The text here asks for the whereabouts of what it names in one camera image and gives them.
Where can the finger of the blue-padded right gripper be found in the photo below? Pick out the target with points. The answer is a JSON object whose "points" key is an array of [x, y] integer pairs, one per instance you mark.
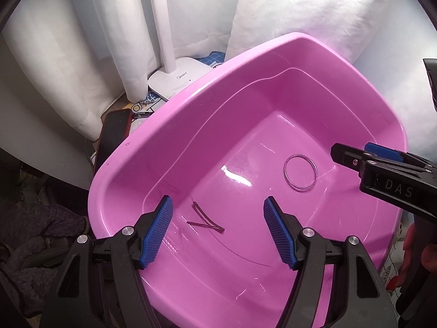
{"points": [[347, 156], [385, 157]]}

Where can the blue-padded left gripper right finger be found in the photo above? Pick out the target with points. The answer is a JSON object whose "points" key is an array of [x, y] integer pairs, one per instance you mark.
{"points": [[293, 241]]}

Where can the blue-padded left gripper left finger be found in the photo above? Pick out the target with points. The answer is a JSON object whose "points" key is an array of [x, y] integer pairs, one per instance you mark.
{"points": [[140, 242]]}

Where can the right hand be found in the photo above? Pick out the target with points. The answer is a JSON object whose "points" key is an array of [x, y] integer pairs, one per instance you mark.
{"points": [[427, 256]]}

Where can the brown hair pin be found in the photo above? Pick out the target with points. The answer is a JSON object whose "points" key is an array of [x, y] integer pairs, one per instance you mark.
{"points": [[206, 222]]}

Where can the pink plastic basin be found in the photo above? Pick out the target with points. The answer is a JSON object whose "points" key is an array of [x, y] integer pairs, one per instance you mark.
{"points": [[222, 142]]}

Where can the dark red phone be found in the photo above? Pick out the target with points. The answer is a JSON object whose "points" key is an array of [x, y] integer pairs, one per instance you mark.
{"points": [[116, 128]]}

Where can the purple fuzzy garment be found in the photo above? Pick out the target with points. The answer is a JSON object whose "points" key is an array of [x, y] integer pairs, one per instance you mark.
{"points": [[34, 243]]}

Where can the white desk lamp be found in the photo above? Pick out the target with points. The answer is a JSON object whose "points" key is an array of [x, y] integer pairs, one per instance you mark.
{"points": [[175, 73]]}

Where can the white curtain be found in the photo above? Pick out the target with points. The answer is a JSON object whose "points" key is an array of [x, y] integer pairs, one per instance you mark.
{"points": [[82, 54]]}

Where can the thin clear ring bangle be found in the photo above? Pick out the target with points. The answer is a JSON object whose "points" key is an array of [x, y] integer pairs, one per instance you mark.
{"points": [[300, 172]]}

